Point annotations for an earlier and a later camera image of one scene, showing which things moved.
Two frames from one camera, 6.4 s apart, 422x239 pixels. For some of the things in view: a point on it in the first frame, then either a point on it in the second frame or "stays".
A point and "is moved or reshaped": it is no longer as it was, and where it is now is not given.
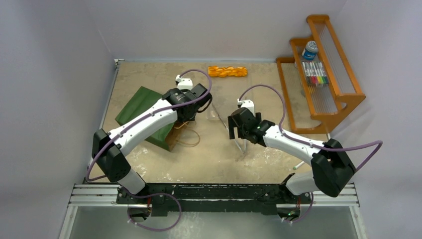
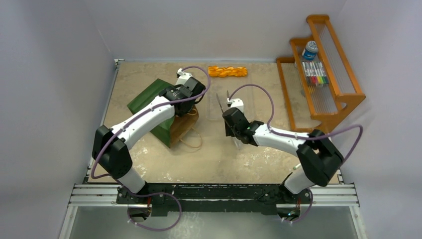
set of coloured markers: x=315 y=72 stays
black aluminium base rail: x=198 y=199 stays
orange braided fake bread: x=214 y=70 stays
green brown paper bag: x=167 y=137 is moved or reshaped
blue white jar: x=310 y=51 stays
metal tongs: x=244 y=151 -> x=234 y=139
